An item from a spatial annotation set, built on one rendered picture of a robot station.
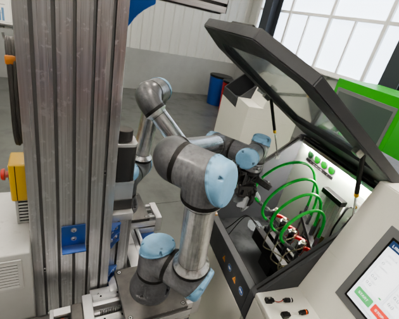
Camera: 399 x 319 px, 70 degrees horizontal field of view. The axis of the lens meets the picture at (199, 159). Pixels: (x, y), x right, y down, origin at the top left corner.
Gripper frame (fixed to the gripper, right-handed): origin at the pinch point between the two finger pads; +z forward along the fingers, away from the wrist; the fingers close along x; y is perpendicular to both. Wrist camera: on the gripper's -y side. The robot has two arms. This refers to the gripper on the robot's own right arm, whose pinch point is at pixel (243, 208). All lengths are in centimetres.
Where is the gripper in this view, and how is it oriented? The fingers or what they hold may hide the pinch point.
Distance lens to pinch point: 129.9
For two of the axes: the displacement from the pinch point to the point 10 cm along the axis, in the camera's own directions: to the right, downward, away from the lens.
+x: 2.9, 4.8, -8.3
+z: -2.0, 8.8, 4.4
